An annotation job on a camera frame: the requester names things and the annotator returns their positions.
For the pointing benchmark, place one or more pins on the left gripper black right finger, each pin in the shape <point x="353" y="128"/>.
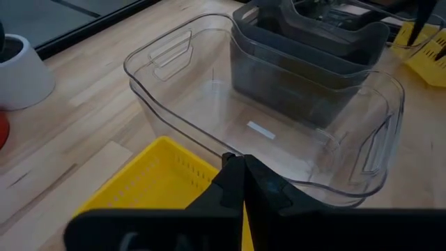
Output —
<point x="268" y="195"/>

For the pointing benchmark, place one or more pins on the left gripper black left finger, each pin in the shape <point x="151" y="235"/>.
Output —
<point x="228" y="188"/>

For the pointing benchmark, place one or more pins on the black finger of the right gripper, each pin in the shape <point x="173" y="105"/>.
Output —
<point x="422" y="21"/>
<point x="442" y="52"/>

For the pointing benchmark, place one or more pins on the yellow perforated plastic basket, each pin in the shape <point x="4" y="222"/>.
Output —
<point x="426" y="66"/>
<point x="157" y="178"/>

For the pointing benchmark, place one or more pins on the grey plastic storage bin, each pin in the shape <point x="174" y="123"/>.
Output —
<point x="348" y="45"/>
<point x="278" y="90"/>

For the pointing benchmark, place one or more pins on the white plant pot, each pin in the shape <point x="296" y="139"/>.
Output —
<point x="24" y="80"/>

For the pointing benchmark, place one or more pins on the red desk lamp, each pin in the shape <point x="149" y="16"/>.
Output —
<point x="3" y="130"/>

